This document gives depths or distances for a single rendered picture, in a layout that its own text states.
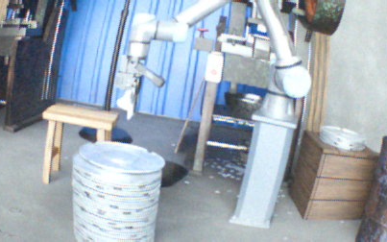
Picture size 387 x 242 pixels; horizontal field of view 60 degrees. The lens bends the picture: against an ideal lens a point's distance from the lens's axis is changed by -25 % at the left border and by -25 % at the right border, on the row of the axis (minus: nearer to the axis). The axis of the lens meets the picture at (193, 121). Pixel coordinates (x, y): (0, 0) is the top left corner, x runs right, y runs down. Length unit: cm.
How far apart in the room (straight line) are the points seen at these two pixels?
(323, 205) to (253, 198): 39
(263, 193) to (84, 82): 248
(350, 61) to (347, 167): 211
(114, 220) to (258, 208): 69
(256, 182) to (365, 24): 261
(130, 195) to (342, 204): 108
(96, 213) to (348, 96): 301
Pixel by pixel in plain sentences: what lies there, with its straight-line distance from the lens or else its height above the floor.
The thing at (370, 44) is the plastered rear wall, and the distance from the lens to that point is 392.
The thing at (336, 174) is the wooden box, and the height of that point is 24.
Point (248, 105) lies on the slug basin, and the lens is 232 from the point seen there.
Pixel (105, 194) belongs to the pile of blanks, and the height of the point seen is 24.
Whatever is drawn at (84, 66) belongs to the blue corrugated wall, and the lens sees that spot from 379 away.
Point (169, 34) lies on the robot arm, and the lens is 140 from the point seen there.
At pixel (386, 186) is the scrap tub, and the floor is 31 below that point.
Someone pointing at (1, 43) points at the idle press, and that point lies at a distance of 271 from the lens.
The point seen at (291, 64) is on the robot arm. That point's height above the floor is 67.
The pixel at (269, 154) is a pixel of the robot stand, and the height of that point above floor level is 32.
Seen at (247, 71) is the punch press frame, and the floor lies 57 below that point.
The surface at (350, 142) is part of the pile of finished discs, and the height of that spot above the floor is 38.
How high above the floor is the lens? 69
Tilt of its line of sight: 11 degrees down
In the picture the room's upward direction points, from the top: 9 degrees clockwise
